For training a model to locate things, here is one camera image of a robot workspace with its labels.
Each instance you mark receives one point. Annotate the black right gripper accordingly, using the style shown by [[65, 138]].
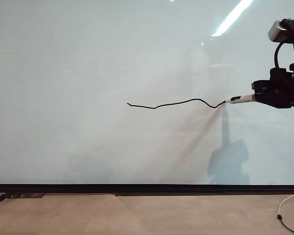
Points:
[[284, 88]]

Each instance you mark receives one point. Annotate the white glass whiteboard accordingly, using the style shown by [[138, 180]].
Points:
[[112, 61]]

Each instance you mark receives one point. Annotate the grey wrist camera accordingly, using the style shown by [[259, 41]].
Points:
[[280, 30]]

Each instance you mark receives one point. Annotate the black whiteboard frame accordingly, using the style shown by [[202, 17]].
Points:
[[147, 188]]

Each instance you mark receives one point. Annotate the white whiteboard marker pen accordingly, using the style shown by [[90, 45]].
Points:
[[240, 99]]

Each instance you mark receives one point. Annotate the black drawn marker line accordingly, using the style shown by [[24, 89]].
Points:
[[176, 103]]

